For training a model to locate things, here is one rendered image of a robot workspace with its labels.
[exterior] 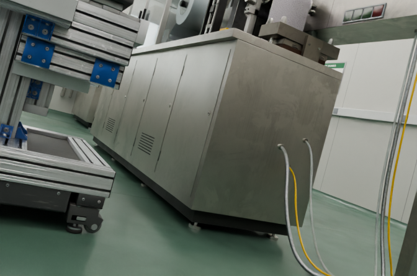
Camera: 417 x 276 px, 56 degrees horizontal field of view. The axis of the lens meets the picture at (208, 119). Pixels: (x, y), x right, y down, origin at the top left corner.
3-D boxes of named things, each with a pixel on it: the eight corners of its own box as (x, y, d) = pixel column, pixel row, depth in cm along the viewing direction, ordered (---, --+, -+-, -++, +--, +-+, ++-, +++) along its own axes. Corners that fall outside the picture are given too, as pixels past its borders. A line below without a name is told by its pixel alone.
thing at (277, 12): (262, 36, 207) (272, 2, 207) (296, 51, 217) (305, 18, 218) (263, 36, 206) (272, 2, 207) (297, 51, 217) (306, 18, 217)
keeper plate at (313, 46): (300, 56, 194) (306, 35, 194) (314, 62, 198) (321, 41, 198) (303, 56, 191) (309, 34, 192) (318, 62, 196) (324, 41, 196)
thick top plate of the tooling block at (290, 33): (258, 36, 200) (261, 25, 201) (316, 61, 219) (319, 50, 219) (277, 33, 186) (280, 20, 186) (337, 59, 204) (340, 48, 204)
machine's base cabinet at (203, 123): (85, 142, 393) (109, 59, 395) (146, 155, 422) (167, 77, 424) (183, 232, 168) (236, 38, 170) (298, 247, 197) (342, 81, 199)
